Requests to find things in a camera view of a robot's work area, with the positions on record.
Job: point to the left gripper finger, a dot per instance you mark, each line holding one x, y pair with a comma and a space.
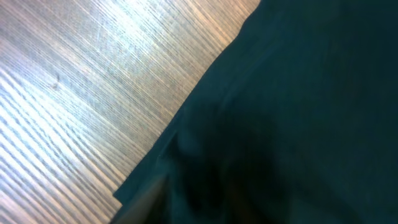
142, 205

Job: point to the black t-shirt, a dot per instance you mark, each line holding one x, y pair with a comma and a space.
294, 122

